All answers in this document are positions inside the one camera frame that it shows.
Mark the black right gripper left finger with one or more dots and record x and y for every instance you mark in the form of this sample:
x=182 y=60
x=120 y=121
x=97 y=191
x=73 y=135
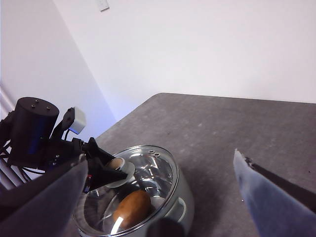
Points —
x=42 y=209

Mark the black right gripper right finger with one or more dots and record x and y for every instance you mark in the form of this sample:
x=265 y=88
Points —
x=276 y=212

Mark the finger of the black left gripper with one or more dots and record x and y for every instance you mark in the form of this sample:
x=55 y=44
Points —
x=101 y=175
x=98 y=151

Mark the brown potato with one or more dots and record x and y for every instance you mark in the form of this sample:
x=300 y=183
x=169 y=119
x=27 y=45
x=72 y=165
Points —
x=133 y=207

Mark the glass lid with green knob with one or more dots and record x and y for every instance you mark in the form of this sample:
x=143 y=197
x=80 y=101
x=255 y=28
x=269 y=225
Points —
x=153 y=172

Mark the pale green electric steamer pot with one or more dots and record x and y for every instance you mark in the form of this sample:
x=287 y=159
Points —
x=188 y=195

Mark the pale grey left camera box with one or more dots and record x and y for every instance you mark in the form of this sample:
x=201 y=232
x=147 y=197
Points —
x=79 y=121

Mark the white metal frame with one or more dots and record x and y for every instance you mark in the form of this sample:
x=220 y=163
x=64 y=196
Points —
x=10 y=177

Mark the white wall socket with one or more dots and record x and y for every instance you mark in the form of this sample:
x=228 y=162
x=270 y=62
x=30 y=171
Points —
x=104 y=5

